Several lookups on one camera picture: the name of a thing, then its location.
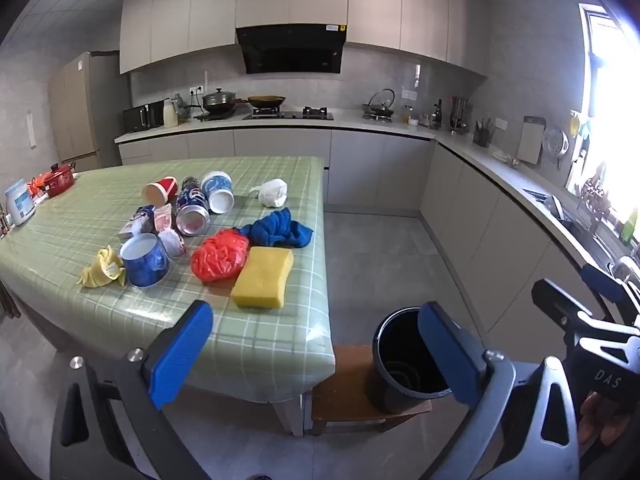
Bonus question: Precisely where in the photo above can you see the yellow rag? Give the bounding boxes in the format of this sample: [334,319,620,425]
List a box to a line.
[570,110,593,141]

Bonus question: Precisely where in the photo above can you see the white and blue paper cup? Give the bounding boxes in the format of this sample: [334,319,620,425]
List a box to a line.
[200,171,236,215]

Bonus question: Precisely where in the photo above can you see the red pot with lid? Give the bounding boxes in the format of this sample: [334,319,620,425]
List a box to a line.
[31,162,77,198]

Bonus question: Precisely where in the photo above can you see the white paper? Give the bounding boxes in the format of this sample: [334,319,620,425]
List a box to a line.
[248,178,290,209]

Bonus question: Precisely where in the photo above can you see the yellow sponge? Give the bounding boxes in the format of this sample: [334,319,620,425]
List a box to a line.
[230,246,295,309]

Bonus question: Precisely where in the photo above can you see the steel wool scrubber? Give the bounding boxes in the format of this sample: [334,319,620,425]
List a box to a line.
[159,230,187,257]

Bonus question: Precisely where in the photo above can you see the dark metal colander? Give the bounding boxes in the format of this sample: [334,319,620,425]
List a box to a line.
[575,162,613,221]

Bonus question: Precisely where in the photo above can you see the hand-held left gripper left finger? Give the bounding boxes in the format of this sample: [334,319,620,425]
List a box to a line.
[50,300,216,480]

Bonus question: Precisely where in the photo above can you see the yellow cloth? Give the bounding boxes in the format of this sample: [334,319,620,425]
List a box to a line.
[76,246,128,289]

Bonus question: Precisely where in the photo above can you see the beige upper cabinets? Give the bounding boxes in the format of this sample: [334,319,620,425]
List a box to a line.
[119,0,488,78]

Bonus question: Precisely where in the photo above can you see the white kitchen island base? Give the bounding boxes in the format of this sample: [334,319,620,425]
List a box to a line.
[270,392,307,437]

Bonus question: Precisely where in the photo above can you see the beige lower cabinets with counter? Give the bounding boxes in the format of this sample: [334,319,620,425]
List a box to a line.
[114,115,640,361]

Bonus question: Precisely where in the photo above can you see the dark blue paper cup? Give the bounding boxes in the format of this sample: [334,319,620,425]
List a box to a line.
[120,232,171,288]

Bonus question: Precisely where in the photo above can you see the bright window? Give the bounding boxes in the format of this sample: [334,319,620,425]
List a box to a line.
[565,4,640,241]

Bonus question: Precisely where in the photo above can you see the beige refrigerator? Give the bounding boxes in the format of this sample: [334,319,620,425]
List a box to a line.
[48,51,132,171]

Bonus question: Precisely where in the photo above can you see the red plastic bag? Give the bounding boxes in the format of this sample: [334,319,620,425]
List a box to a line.
[190,228,249,287]

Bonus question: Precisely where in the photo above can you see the wooden stool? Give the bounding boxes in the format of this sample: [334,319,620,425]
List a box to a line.
[310,344,433,436]

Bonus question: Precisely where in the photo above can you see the black gas stove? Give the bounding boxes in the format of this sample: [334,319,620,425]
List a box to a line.
[243,106,335,121]

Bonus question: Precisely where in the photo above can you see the wok with lid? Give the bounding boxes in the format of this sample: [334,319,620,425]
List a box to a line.
[201,87,251,115]

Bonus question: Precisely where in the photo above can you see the black range hood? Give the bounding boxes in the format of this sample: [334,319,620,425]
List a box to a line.
[235,23,348,75]

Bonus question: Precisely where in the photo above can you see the black knife holder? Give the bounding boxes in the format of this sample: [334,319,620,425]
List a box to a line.
[472,117,496,148]

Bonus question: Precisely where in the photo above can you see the black microwave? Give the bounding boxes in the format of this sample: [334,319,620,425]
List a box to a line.
[123,101,166,133]

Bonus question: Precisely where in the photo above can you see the red paper cup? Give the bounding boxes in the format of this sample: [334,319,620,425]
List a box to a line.
[141,176,180,208]

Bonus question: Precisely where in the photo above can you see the metal steamer plate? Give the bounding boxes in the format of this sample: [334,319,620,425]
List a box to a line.
[542,127,571,168]

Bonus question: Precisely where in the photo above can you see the green checkered tablecloth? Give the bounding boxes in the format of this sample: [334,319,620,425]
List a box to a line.
[0,155,336,403]

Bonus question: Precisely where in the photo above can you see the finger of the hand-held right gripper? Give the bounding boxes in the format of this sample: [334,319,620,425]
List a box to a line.
[531,278,603,342]
[580,264,640,314]

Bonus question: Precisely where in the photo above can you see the black round bin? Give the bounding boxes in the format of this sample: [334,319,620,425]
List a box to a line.
[364,306,468,415]

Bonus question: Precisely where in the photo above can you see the pink packet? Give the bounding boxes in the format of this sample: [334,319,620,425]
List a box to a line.
[152,205,176,233]

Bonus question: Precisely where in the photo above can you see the white cutting board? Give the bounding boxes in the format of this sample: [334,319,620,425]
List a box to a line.
[516,116,547,165]

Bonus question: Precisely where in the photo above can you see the person's right hand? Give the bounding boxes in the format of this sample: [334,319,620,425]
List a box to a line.
[579,391,640,457]

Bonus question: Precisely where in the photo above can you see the blue drink can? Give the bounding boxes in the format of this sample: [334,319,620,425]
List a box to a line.
[175,176,211,237]

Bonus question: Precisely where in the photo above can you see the blue cloth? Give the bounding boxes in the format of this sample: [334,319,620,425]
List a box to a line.
[239,207,314,250]

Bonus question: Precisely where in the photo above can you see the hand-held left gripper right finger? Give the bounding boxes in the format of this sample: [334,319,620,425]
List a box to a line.
[417,301,581,480]

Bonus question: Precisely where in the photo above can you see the white jar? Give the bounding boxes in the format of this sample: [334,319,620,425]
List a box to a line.
[5,178,37,227]

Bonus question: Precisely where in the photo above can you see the metal utensil holder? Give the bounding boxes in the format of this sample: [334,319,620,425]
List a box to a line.
[448,96,471,136]

